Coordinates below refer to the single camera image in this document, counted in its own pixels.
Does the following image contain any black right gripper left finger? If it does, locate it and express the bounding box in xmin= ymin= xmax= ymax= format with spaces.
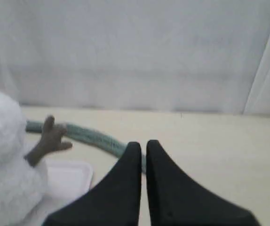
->
xmin=43 ymin=142 xmax=142 ymax=226

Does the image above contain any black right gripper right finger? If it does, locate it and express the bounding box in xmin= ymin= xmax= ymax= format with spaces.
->
xmin=146 ymin=140 xmax=259 ymax=226

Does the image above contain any green fleece scarf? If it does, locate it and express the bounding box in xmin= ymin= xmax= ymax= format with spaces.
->
xmin=26 ymin=120 xmax=146 ymax=174

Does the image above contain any white plush snowman toy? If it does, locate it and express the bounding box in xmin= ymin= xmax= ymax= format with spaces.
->
xmin=0 ymin=91 xmax=72 ymax=226

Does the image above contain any white plastic tray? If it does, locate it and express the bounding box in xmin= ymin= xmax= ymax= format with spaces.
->
xmin=19 ymin=158 xmax=94 ymax=226

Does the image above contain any white backdrop curtain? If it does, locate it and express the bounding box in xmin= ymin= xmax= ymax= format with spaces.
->
xmin=0 ymin=0 xmax=270 ymax=115

